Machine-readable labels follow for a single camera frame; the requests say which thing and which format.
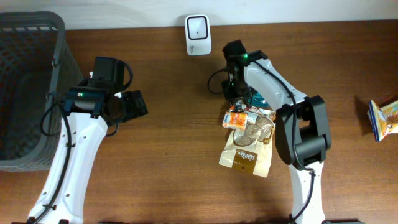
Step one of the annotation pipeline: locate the dark red snack packet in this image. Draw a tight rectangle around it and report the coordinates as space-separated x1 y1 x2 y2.
228 100 248 113

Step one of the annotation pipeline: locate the grey plastic mesh basket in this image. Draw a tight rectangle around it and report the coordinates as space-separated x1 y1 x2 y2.
1 11 83 172

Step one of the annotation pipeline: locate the yellow snack bag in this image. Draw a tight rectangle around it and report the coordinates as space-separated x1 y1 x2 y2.
368 100 397 142

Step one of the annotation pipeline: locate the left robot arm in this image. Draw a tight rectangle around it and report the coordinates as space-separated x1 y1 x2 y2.
27 57 148 223

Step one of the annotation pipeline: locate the beige cookie pouch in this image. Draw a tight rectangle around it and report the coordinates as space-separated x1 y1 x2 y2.
219 107 275 177

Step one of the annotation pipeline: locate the teal mouthwash bottle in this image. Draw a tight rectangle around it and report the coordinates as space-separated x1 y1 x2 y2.
248 88 269 108

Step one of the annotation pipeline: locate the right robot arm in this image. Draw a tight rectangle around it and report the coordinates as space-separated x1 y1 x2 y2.
222 40 331 223

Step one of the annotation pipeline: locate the orange snack packet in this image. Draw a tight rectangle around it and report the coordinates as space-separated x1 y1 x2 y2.
222 112 248 130

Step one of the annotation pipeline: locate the white barcode scanner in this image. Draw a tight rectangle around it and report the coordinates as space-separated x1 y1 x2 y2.
184 14 211 56

